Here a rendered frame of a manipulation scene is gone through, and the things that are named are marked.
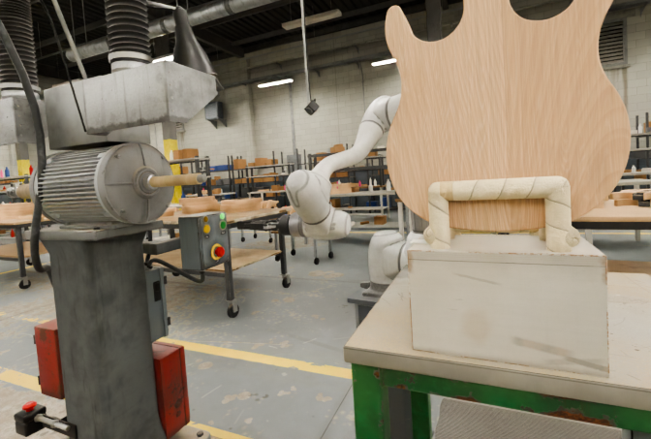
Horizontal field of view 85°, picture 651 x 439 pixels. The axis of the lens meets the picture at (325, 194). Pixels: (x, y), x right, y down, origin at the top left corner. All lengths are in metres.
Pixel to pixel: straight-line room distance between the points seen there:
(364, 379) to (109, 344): 0.91
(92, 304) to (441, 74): 1.16
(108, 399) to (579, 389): 1.26
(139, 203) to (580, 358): 1.10
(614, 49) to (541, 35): 11.88
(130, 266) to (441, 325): 1.05
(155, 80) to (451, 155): 0.69
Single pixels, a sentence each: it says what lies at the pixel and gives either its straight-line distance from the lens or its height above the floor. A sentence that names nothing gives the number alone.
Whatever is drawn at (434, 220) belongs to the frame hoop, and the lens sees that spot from 0.61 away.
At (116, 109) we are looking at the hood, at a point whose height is 1.44.
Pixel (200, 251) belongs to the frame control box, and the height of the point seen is 0.99.
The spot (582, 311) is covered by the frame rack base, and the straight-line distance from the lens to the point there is 0.63.
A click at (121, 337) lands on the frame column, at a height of 0.75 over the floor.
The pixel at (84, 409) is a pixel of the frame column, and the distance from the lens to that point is 1.53.
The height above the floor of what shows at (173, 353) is 0.61.
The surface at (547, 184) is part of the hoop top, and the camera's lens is 0.60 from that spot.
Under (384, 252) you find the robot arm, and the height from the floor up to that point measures 0.90.
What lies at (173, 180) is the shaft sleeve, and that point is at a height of 1.25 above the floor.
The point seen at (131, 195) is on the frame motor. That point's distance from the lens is 1.19.
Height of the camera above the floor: 1.23
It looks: 3 degrees down
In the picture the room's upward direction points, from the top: 4 degrees counter-clockwise
